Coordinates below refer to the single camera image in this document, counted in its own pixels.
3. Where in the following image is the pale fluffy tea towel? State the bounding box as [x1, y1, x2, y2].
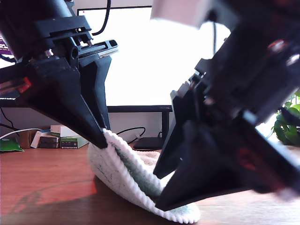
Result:
[87, 127, 201, 224]

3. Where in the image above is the white-screen computer monitor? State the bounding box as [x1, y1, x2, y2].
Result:
[77, 6, 232, 150]

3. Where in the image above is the small dark brown box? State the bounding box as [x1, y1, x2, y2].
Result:
[38, 135, 59, 149]

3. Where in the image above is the green-labelled grey box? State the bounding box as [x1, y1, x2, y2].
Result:
[60, 135, 90, 150]

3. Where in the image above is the small white box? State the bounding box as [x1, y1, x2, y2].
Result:
[30, 130, 51, 149]

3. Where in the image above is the brown cardboard box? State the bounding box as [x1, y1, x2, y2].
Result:
[18, 130, 38, 149]

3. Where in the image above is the dark-screen computer monitor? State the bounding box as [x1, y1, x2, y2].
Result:
[0, 32, 32, 109]

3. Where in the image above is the green packet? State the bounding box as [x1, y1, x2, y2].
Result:
[0, 138, 24, 152]

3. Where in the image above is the green houseplant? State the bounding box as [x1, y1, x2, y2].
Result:
[271, 91, 300, 146]

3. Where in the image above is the black USB cable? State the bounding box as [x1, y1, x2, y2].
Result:
[116, 127, 146, 150]

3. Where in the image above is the thin black cable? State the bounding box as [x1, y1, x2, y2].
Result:
[0, 109, 18, 131]

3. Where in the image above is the white cable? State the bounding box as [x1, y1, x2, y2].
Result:
[0, 128, 44, 141]

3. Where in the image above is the black camera cable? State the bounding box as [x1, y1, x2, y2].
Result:
[212, 21, 218, 57]
[92, 0, 112, 36]

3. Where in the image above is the arm's white camera box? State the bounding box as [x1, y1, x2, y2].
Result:
[151, 0, 211, 29]

